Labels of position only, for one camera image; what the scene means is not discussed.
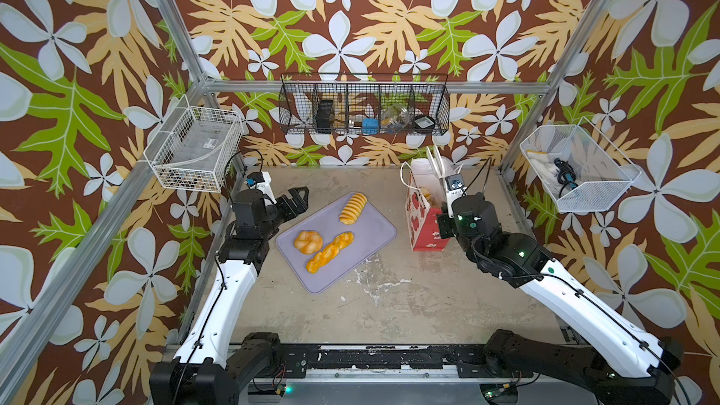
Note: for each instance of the clear glass bowl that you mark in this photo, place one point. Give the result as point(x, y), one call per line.
point(395, 117)

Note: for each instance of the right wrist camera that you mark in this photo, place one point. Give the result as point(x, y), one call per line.
point(455, 182)

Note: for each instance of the aluminium frame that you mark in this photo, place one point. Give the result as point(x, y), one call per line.
point(79, 105)

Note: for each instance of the white wire basket left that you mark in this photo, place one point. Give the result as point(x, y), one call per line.
point(194, 147)

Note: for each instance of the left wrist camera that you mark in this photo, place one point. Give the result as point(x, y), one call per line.
point(261, 180)

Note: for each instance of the black wire basket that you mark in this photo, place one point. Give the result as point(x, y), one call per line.
point(358, 98)

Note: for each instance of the black round container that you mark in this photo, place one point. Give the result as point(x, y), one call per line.
point(423, 124)

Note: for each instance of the long twisted bread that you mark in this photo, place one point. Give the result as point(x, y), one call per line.
point(330, 252)

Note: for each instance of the lavender tray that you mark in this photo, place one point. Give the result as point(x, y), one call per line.
point(372, 232)

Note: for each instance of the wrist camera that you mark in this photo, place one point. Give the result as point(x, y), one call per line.
point(261, 180)
point(455, 182)

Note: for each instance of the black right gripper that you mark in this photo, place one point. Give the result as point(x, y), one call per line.
point(443, 220)

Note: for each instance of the small round knotted bun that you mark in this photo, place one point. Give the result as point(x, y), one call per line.
point(427, 195)

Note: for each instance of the round braided bun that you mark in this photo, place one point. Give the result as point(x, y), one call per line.
point(309, 242)

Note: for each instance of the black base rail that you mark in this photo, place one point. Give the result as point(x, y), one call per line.
point(392, 374)

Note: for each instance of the white cloth in basket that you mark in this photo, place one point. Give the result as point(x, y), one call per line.
point(546, 170)

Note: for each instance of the black box in basket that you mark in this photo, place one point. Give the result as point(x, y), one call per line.
point(324, 118)

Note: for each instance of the white mesh basket right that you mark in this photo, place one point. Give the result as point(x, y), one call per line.
point(594, 172)

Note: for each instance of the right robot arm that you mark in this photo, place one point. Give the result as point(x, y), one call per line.
point(619, 363)

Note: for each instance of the blue box in basket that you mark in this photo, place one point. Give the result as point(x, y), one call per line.
point(370, 126)

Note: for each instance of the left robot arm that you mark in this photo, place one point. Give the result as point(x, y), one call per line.
point(225, 304)

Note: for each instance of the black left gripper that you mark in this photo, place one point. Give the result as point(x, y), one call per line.
point(299, 206)

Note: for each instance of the red white paper bag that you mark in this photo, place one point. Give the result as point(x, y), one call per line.
point(421, 216)

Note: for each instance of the steel tongs cream tips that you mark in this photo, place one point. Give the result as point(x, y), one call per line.
point(440, 170)

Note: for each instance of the ridged yellow bread loaf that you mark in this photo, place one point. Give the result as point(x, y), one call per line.
point(353, 209)

